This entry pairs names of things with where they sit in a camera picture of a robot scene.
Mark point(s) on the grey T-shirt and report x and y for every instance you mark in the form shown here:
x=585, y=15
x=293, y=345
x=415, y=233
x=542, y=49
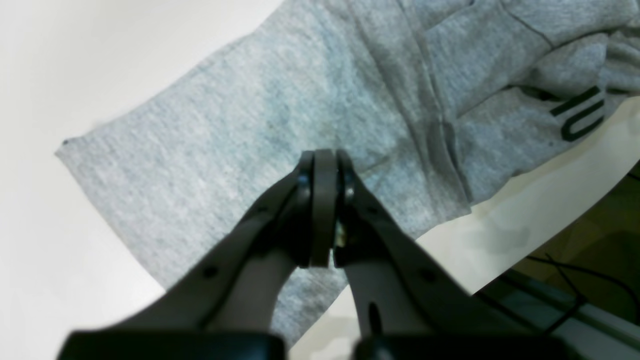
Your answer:
x=439, y=103

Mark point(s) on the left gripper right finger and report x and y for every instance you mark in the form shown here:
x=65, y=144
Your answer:
x=408, y=307

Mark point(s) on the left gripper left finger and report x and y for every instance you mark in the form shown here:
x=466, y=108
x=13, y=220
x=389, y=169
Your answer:
x=222, y=308

